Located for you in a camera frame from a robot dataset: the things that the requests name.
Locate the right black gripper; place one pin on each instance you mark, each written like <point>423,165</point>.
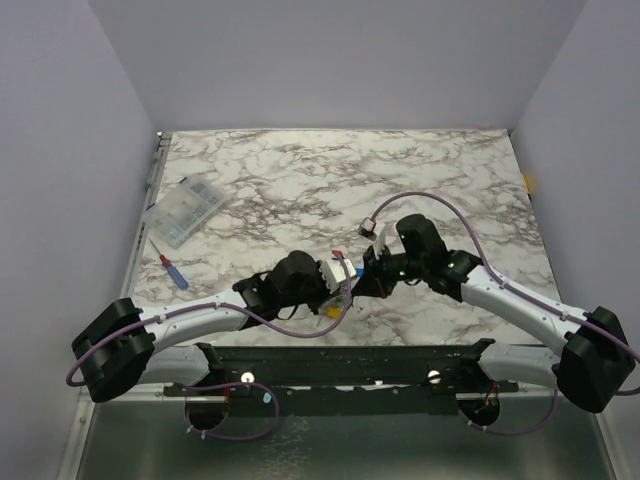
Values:
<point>378,273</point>

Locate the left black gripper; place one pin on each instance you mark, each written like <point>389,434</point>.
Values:
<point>325,295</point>

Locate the yellow key tag with key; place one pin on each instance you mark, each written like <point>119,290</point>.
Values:
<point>334,312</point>

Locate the silver key organiser with rings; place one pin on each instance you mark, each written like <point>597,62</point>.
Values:
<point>327,324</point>

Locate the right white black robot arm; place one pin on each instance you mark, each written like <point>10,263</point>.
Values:
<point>583,354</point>

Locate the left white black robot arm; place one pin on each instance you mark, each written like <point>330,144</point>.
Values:
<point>127,345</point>

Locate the blue red screwdriver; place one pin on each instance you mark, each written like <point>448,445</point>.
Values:
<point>170,268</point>

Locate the clear plastic screw box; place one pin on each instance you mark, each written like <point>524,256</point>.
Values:
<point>184,209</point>

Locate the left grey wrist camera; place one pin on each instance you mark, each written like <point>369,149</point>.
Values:
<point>335,274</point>

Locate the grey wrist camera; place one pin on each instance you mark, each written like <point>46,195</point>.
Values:
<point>335,274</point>
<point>367,229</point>

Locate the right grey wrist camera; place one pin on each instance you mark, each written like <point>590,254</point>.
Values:
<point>367,229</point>

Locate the black mounting base rail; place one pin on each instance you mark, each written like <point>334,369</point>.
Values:
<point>346,381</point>

